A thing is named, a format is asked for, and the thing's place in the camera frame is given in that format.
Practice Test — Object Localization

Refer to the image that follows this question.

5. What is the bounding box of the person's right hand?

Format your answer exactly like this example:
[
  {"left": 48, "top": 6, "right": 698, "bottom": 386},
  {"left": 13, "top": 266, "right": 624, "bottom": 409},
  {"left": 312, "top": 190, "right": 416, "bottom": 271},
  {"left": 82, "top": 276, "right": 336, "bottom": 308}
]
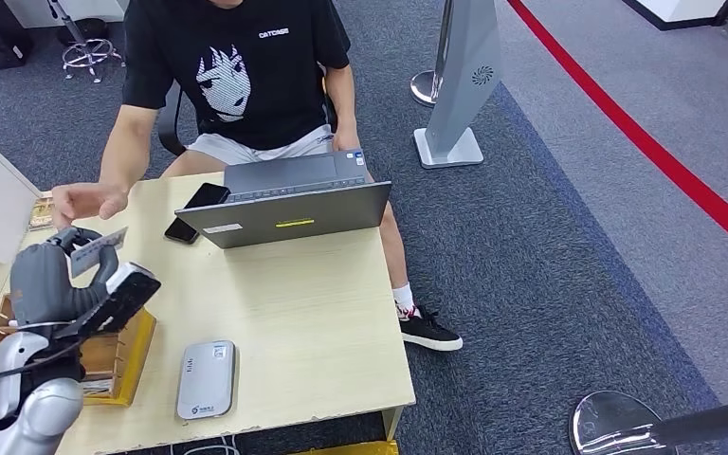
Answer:
[{"left": 50, "top": 182, "right": 130, "bottom": 230}]

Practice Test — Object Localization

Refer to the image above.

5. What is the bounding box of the person's left hand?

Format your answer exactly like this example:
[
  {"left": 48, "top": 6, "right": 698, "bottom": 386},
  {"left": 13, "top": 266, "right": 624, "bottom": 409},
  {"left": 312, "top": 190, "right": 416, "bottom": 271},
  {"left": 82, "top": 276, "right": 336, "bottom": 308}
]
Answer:
[{"left": 332, "top": 127, "right": 362, "bottom": 152}]

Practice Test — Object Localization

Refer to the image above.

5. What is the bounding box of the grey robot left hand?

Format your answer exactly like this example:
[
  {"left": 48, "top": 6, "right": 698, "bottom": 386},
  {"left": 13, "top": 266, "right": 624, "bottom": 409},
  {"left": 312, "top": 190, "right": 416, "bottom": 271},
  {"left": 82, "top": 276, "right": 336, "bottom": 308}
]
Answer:
[{"left": 9, "top": 227, "right": 120, "bottom": 328}]

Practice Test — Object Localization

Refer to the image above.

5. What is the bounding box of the white ID card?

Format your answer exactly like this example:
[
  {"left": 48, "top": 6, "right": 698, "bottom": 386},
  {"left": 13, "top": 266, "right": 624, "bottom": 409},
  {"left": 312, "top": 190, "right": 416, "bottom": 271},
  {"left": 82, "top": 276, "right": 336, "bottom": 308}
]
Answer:
[{"left": 69, "top": 227, "right": 129, "bottom": 279}]

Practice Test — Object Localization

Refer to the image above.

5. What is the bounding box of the grey card reader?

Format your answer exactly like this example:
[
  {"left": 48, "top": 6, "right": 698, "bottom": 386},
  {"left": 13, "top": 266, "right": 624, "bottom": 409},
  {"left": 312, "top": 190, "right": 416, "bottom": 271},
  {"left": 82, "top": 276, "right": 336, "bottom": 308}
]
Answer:
[{"left": 175, "top": 339, "right": 238, "bottom": 421}]

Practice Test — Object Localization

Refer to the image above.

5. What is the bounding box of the small gold card pack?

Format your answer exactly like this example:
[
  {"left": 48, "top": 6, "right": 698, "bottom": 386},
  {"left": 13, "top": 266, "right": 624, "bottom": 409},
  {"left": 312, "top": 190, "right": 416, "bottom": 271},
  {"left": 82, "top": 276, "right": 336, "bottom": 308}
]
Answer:
[{"left": 27, "top": 195, "right": 58, "bottom": 233}]

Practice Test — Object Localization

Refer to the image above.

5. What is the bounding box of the person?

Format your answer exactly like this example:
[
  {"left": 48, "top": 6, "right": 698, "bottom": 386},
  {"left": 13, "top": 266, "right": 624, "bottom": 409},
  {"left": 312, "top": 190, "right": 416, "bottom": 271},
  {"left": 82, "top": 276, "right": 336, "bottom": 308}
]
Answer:
[{"left": 49, "top": 0, "right": 464, "bottom": 353}]

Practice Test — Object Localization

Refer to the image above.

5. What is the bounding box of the wooden card organizer box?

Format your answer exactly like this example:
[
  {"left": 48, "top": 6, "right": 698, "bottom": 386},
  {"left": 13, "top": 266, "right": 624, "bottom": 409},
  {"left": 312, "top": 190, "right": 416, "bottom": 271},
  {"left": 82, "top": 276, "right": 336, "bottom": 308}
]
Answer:
[{"left": 0, "top": 293, "right": 158, "bottom": 409}]

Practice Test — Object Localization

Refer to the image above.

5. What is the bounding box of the white card stack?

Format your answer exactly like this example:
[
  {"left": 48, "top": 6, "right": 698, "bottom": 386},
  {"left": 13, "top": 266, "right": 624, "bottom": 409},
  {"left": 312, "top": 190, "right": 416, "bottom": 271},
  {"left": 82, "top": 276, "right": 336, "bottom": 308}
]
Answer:
[{"left": 81, "top": 376, "right": 116, "bottom": 398}]

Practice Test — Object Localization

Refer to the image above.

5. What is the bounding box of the grey laptop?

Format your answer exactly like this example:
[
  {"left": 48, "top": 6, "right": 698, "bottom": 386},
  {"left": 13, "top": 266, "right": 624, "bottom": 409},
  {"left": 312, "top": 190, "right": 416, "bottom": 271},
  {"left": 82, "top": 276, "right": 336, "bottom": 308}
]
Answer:
[{"left": 173, "top": 148, "right": 393, "bottom": 250}]

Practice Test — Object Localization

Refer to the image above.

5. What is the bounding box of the black smartphone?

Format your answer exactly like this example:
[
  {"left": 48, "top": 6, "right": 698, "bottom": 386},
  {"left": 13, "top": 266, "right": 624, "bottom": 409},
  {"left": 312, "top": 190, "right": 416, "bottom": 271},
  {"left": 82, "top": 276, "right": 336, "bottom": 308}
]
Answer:
[{"left": 163, "top": 182, "right": 232, "bottom": 246}]

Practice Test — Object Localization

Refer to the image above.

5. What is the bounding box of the grey kiosk stand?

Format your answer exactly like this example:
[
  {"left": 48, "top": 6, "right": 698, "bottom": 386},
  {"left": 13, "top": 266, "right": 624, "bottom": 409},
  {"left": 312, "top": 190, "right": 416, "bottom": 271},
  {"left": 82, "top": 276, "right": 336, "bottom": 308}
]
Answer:
[{"left": 413, "top": 0, "right": 503, "bottom": 170}]

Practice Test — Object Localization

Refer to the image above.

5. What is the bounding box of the chrome stool base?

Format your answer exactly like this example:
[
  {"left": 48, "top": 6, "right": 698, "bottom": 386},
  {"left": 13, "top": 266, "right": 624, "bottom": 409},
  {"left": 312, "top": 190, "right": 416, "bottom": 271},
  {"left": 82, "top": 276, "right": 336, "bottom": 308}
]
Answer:
[{"left": 46, "top": 0, "right": 127, "bottom": 84}]

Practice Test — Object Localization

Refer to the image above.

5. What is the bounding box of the white sock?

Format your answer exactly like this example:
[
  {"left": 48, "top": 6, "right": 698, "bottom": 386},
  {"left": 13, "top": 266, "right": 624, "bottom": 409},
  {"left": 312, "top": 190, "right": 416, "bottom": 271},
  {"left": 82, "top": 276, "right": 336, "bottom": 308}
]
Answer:
[{"left": 392, "top": 282, "right": 417, "bottom": 319}]

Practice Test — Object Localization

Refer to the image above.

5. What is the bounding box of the black sneaker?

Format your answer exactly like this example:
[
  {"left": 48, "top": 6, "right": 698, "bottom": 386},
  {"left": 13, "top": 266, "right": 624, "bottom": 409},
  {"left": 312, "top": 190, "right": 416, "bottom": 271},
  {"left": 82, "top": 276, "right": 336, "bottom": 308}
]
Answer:
[{"left": 399, "top": 305, "right": 464, "bottom": 353}]

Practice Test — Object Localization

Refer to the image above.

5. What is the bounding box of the red floor tape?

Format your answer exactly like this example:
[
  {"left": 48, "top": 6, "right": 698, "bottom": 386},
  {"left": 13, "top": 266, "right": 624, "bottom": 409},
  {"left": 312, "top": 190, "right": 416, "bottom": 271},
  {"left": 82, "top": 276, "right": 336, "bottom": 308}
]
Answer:
[{"left": 505, "top": 0, "right": 728, "bottom": 265}]

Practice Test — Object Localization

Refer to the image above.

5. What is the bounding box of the yellow floor strip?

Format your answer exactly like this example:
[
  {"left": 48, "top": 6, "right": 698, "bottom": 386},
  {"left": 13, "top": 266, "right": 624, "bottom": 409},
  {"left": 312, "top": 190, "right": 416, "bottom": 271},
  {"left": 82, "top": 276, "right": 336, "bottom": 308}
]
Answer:
[{"left": 288, "top": 440, "right": 400, "bottom": 455}]

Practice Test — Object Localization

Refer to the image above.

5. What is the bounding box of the white counter with black base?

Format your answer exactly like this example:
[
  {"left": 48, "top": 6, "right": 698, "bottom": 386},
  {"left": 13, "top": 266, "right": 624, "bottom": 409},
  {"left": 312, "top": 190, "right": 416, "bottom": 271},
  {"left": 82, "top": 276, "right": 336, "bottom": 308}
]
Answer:
[{"left": 620, "top": 0, "right": 728, "bottom": 32}]

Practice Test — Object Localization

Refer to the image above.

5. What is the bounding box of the chrome stanchion post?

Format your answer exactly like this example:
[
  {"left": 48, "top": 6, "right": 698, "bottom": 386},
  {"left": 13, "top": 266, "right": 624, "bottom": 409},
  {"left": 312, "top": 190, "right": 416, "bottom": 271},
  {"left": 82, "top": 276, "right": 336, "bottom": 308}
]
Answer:
[{"left": 409, "top": 0, "right": 456, "bottom": 108}]

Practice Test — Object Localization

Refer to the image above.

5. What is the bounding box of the white floor cable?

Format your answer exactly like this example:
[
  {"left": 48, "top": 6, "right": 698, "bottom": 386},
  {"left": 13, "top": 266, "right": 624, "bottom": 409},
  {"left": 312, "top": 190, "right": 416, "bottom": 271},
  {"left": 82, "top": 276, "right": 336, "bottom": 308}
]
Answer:
[{"left": 169, "top": 442, "right": 243, "bottom": 455}]

